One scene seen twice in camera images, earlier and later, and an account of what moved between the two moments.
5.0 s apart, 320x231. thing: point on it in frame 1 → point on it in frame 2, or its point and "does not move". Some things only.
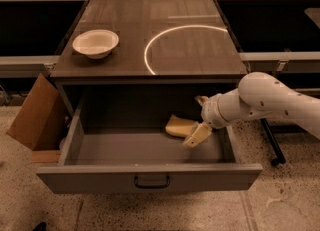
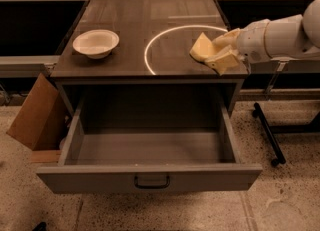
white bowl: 96,43 does not move
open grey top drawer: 123,146 does not move
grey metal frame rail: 27,66 does not move
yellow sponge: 179,127 → 202,48
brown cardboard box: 40,120 does not move
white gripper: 212,112 → 254,43
